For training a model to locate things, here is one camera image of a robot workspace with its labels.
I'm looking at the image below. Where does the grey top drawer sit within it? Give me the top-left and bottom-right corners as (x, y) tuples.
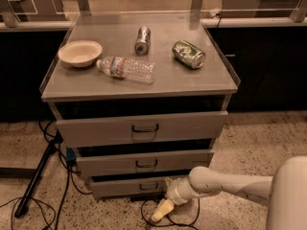
(57, 111), (228, 148)

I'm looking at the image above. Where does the grey bottom drawer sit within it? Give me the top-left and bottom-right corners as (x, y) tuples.
(89, 174), (183, 198)

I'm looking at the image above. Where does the black floor cable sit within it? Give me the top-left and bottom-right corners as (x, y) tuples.
(140, 197), (201, 230)
(0, 120), (94, 230)

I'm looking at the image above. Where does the clear plastic water bottle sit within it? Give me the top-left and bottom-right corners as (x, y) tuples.
(96, 57), (155, 84)

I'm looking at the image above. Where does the green soda can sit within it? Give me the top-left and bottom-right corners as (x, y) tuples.
(172, 40), (205, 69)

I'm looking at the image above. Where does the black floor cable front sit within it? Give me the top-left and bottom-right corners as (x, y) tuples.
(140, 197), (201, 230)

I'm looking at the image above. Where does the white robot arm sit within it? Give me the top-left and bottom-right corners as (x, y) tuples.
(152, 156), (307, 230)

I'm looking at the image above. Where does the grey drawer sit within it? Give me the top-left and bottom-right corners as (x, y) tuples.
(57, 111), (228, 148)
(89, 174), (183, 198)
(77, 149), (214, 176)

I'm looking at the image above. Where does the blue box behind cabinet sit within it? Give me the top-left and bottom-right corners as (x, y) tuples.
(66, 148), (77, 164)

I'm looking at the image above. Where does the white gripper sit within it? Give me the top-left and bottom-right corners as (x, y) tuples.
(151, 176), (196, 222)

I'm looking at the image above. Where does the grey drawer cabinet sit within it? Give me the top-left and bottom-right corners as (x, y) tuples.
(40, 12), (240, 199)

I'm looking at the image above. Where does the grey middle drawer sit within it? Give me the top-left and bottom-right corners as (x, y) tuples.
(77, 149), (214, 176)

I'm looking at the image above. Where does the black floor cable left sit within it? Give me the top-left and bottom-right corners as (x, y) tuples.
(0, 120), (94, 230)

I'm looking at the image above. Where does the white bowl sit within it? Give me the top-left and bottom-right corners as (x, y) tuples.
(58, 40), (103, 68)

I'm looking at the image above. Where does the white counter ledge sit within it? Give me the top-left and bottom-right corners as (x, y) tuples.
(0, 17), (295, 32)

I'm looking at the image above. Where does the silver slim can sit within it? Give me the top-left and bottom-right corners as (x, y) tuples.
(134, 26), (151, 55)

